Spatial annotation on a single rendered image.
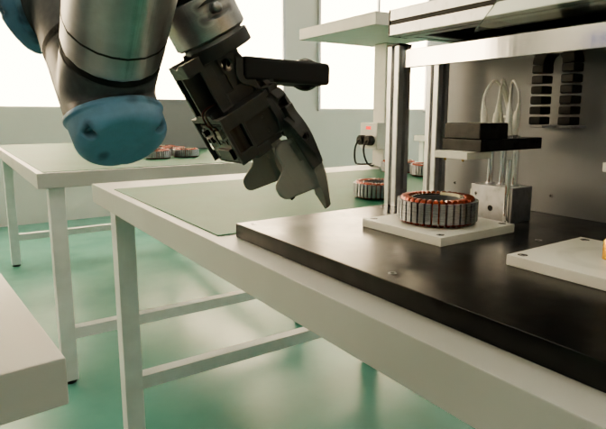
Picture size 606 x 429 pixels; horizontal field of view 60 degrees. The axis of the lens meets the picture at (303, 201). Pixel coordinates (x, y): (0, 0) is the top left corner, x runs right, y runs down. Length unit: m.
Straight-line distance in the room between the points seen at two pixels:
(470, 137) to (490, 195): 0.12
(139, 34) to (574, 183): 0.73
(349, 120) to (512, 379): 6.05
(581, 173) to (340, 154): 5.50
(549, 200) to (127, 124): 0.72
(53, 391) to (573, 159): 0.78
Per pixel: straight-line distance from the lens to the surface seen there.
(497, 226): 0.76
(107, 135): 0.43
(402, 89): 0.95
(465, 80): 1.06
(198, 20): 0.52
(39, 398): 0.47
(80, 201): 5.13
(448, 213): 0.72
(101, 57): 0.40
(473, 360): 0.44
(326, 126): 6.20
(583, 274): 0.58
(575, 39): 0.77
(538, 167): 0.97
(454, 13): 0.90
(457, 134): 0.80
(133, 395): 1.64
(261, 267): 0.66
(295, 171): 0.56
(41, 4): 0.52
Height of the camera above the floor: 0.93
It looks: 9 degrees down
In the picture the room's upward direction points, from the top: straight up
